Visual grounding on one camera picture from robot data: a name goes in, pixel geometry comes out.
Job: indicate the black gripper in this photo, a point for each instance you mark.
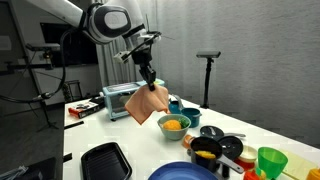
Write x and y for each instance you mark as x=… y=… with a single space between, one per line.
x=141 y=56

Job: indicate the orange cloth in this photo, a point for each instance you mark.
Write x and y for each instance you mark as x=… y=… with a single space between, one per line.
x=146 y=103

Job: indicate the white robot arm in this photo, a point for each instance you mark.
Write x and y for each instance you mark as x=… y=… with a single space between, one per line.
x=100 y=20

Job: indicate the blue plate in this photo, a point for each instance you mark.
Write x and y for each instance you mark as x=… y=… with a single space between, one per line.
x=181 y=171

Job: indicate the teal kettle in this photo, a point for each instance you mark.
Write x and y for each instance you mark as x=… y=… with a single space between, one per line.
x=174 y=107

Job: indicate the light blue toaster oven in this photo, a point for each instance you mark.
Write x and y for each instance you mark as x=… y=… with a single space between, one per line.
x=115 y=98

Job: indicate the teal mug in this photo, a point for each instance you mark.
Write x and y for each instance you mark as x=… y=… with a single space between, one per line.
x=191 y=116

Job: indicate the green bowl with food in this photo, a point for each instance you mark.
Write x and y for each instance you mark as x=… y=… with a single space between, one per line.
x=173 y=131

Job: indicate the black and red box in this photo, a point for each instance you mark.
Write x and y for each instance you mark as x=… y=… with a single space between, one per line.
x=85 y=109

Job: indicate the small orange cap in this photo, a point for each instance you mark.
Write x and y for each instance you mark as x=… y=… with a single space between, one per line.
x=186 y=141

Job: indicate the black tape strip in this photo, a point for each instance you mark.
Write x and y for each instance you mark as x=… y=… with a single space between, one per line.
x=67 y=157
x=74 y=125

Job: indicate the black pot with yellow food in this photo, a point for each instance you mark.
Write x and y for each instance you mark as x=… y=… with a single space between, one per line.
x=205 y=150

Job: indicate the black grill tray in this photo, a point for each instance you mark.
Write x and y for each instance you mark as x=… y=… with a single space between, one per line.
x=106 y=163

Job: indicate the small black frying pan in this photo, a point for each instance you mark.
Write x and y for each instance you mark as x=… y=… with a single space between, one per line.
x=231 y=146

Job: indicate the black background tripod rig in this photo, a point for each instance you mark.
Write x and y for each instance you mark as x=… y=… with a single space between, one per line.
x=40 y=66

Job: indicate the white and red bowl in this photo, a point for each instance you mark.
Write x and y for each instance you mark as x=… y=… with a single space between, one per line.
x=248 y=156

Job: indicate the red plastic toy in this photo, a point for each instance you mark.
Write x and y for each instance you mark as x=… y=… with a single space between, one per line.
x=251 y=175

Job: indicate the green plastic cup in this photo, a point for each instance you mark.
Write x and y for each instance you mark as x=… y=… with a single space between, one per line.
x=271 y=161

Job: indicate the pale yellow cutting board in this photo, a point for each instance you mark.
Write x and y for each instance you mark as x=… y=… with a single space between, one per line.
x=298 y=165

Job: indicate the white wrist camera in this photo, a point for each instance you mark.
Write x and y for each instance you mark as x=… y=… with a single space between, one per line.
x=120 y=56

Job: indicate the black camera on stand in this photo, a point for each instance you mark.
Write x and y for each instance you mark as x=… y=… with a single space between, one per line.
x=208 y=80

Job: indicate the black wall monitor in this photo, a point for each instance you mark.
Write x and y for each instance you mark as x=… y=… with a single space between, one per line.
x=75 y=50

